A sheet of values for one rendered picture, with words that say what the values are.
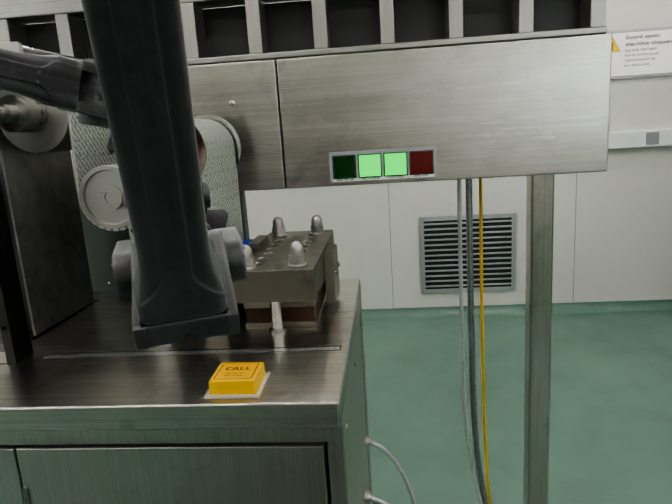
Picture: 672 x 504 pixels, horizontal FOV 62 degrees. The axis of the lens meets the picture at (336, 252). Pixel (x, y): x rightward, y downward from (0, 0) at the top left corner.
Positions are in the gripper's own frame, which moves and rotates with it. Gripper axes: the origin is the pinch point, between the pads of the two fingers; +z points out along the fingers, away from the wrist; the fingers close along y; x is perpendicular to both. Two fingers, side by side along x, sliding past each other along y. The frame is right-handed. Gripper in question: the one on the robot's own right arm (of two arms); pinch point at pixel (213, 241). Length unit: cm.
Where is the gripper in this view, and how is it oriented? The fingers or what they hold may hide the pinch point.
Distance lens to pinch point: 110.9
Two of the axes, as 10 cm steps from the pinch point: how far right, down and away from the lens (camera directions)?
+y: 10.0, -0.3, -0.9
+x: -0.1, -9.7, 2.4
